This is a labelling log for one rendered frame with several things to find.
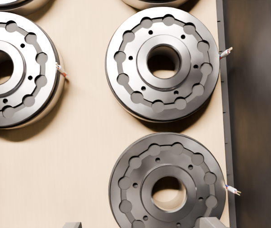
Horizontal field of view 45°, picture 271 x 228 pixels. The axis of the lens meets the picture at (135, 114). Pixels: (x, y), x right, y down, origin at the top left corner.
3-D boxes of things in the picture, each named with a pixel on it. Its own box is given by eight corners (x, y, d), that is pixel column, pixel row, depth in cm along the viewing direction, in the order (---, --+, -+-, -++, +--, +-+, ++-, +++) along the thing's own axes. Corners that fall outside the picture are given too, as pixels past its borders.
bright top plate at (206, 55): (226, 112, 29) (228, 111, 28) (114, 127, 29) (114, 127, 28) (209, 2, 30) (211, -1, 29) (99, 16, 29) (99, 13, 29)
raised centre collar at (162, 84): (194, 86, 29) (196, 85, 28) (139, 93, 28) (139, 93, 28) (186, 32, 29) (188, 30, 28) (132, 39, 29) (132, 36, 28)
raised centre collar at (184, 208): (198, 219, 28) (199, 221, 27) (141, 222, 28) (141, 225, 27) (194, 162, 28) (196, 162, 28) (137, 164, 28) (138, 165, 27)
